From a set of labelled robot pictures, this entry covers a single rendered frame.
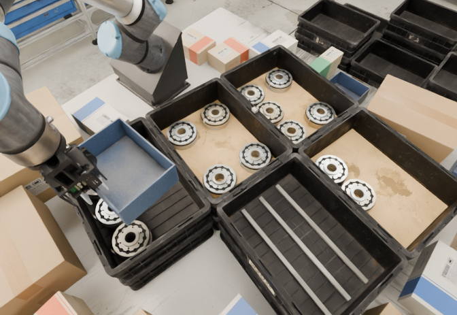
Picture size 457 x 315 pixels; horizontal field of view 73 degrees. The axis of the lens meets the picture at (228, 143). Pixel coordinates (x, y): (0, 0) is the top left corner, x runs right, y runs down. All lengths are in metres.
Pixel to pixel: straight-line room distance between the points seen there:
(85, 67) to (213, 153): 1.95
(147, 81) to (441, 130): 1.08
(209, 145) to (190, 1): 2.43
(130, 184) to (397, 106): 0.95
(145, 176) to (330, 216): 0.55
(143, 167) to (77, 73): 2.09
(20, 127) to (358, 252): 0.84
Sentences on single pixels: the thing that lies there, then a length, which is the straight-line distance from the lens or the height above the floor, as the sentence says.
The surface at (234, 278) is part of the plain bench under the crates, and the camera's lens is 1.03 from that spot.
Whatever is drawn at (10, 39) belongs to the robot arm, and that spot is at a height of 1.43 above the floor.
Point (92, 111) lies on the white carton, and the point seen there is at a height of 0.79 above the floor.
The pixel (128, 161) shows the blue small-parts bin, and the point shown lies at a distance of 0.79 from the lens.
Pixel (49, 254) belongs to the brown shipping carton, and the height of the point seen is 0.86.
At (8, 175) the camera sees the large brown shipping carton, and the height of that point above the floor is 0.90.
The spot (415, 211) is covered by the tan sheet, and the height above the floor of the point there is 0.83.
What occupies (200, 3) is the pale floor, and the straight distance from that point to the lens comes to 3.31.
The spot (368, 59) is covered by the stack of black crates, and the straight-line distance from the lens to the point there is 2.23.
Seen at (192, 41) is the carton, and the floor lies 0.77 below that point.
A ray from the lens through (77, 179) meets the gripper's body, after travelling 0.57.
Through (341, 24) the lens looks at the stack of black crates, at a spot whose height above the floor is 0.49.
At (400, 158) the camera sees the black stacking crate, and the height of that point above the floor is 0.86.
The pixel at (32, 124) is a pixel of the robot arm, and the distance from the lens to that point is 0.49.
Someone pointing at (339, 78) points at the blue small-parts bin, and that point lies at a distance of 1.49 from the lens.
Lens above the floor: 1.71
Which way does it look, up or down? 55 degrees down
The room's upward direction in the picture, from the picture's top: 1 degrees counter-clockwise
